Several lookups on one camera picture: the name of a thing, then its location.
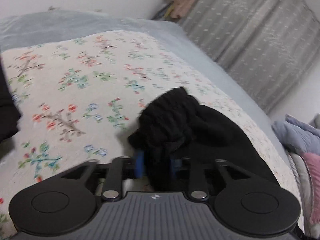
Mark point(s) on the grey headboard cushion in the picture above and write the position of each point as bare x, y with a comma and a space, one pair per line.
315, 122

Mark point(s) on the grey patterned curtain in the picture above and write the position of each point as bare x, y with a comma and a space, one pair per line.
266, 46

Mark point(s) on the black pants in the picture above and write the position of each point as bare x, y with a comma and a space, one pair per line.
176, 125

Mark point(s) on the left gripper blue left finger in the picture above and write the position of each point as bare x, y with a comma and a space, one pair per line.
139, 164

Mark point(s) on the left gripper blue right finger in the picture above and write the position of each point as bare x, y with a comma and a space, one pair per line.
176, 166

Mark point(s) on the blue grey blanket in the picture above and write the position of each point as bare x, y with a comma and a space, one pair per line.
296, 136

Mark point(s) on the floral white cloth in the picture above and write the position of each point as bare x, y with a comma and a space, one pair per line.
80, 99

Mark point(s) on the light blue bed sheet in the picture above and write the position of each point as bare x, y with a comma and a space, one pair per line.
60, 25

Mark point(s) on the yellow stick by wall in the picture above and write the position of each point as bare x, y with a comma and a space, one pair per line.
166, 11

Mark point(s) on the pink hanging garment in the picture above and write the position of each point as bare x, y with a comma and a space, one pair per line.
180, 8

